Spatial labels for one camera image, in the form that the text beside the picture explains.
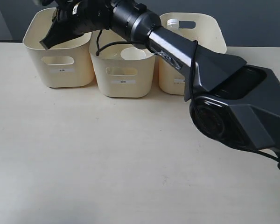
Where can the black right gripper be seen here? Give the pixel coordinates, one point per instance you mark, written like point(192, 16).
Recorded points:
point(76, 17)

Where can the white paper cup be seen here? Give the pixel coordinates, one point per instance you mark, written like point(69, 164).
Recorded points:
point(133, 53)

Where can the clear plastic bottle white cap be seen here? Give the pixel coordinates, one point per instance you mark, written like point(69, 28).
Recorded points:
point(173, 24)

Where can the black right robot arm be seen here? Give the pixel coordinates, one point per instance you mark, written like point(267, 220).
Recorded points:
point(231, 101)

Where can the left cream plastic bin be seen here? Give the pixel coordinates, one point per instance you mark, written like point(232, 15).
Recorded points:
point(65, 65)

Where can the cream plastic bin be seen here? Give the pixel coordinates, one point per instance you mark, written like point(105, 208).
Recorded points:
point(193, 26)
point(116, 77)
point(65, 65)

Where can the middle cream plastic bin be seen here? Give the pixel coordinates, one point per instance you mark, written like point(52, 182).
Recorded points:
point(116, 77)

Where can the right cream plastic bin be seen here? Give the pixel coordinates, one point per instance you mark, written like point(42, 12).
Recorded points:
point(193, 26)

